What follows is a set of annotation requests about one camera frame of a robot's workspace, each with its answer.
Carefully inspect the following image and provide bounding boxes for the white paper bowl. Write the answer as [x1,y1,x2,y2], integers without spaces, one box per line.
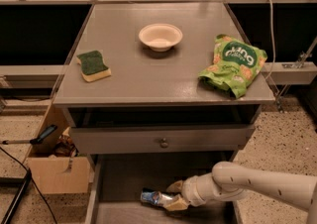
[139,24,183,52]

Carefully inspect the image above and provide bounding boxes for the grey drawer cabinet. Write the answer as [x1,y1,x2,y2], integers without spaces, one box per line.
[53,2,276,224]

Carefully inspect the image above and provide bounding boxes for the black floor cable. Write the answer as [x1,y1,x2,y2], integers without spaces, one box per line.
[0,146,59,224]

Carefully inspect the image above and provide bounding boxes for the green chip bag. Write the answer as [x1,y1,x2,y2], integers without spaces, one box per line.
[198,34,267,98]

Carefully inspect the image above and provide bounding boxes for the black handled tool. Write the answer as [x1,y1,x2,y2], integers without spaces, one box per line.
[0,124,58,146]

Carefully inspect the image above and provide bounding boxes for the white hanging cable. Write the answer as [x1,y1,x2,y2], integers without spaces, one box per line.
[253,0,277,82]

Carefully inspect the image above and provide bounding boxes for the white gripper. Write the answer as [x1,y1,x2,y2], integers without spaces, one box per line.
[163,173,214,211]

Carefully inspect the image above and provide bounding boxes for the round metal drawer knob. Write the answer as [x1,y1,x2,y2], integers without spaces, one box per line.
[159,139,168,148]

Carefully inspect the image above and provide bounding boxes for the grey top drawer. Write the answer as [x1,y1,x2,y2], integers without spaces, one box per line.
[70,125,255,154]

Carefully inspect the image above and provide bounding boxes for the grey middle drawer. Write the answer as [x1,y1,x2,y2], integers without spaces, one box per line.
[84,152,238,224]

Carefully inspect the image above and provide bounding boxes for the grey drawer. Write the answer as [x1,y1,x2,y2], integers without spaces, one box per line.
[84,152,238,224]
[70,125,255,154]

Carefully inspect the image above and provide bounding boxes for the snack packets in box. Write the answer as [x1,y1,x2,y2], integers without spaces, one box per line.
[53,127,77,158]

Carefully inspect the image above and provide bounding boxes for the blue silver redbull can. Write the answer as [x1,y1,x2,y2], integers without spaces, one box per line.
[140,188,173,207]

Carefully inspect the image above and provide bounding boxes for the cardboard box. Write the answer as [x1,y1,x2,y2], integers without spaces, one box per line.
[27,105,91,194]

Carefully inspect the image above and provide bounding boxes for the green yellow sponge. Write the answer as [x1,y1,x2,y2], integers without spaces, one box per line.
[76,51,111,82]

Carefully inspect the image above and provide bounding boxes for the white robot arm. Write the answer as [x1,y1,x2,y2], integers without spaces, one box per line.
[164,162,317,224]

